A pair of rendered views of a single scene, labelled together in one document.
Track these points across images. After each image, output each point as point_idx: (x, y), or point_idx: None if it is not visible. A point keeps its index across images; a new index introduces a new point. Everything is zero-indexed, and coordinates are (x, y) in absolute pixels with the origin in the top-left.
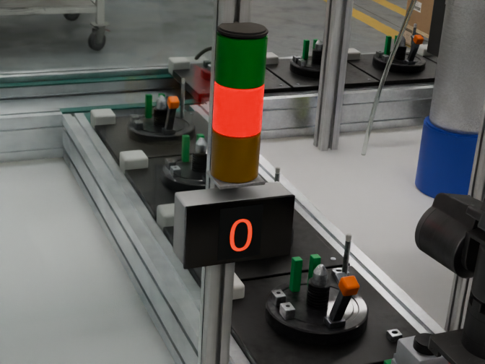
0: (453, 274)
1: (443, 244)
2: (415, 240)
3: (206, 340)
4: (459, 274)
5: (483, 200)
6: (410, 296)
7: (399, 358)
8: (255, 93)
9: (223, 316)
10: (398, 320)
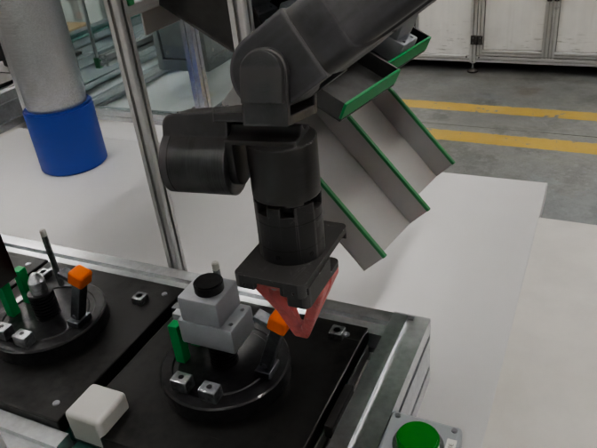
0: (129, 225)
1: (203, 168)
2: (163, 181)
3: None
4: (233, 192)
5: (153, 135)
6: None
7: (187, 315)
8: None
9: None
10: (131, 283)
